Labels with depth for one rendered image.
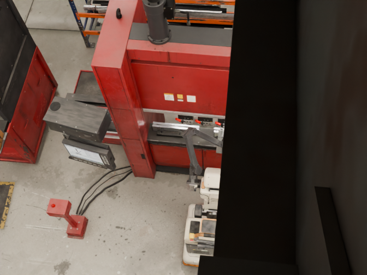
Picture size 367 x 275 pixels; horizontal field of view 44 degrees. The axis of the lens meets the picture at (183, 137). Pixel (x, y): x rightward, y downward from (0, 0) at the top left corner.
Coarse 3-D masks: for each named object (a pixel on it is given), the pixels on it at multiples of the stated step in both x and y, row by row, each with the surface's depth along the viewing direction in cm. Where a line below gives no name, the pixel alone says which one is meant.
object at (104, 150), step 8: (72, 136) 411; (72, 144) 404; (80, 144) 404; (88, 144) 406; (96, 144) 406; (104, 144) 405; (96, 152) 400; (104, 152) 398; (80, 160) 433; (88, 160) 427; (104, 160) 411; (112, 160) 414; (112, 168) 424
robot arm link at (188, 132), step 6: (186, 132) 411; (192, 132) 410; (186, 138) 409; (186, 144) 413; (192, 144) 414; (192, 150) 415; (192, 156) 416; (192, 162) 419; (198, 168) 420; (198, 174) 421
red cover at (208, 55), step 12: (132, 48) 362; (144, 48) 361; (156, 48) 360; (168, 48) 360; (180, 48) 359; (192, 48) 358; (204, 48) 358; (216, 48) 357; (228, 48) 356; (144, 60) 373; (156, 60) 370; (168, 60) 368; (180, 60) 366; (192, 60) 363; (204, 60) 361; (216, 60) 359; (228, 60) 357
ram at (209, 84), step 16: (144, 64) 381; (160, 64) 379; (176, 64) 378; (192, 64) 377; (144, 80) 402; (160, 80) 399; (176, 80) 395; (192, 80) 392; (208, 80) 388; (224, 80) 385; (144, 96) 426; (160, 96) 422; (176, 96) 418; (208, 96) 411; (224, 96) 407; (160, 112) 450; (192, 112) 441; (208, 112) 437; (224, 112) 432
